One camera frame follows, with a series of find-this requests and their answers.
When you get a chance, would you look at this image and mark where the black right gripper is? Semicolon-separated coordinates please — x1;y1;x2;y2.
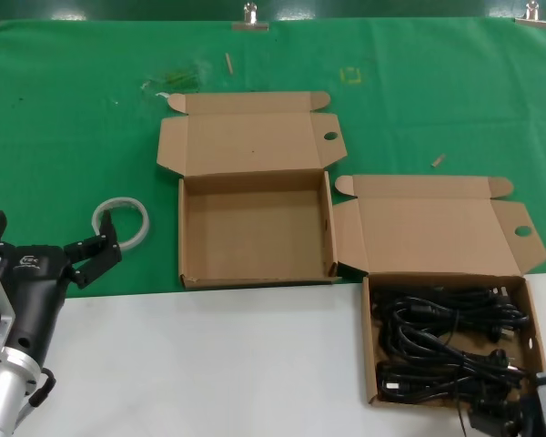
468;390;546;437

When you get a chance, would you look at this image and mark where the clear plastic bag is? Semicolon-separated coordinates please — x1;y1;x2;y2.
140;61;210;97

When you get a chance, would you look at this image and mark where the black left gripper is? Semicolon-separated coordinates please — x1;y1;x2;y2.
0;210;123;368

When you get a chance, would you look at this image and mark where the green table cloth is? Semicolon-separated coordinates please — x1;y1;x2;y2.
0;16;546;300

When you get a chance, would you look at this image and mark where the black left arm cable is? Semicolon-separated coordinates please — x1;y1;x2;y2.
15;367;57;427

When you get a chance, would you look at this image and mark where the silver binder clip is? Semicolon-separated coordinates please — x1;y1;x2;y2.
231;2;270;33
514;1;546;31

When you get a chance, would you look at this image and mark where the brown cardboard box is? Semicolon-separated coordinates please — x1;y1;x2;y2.
331;174;546;408
156;90;349;290

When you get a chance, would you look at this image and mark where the white tape roll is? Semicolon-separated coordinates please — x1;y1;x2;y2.
92;195;151;250

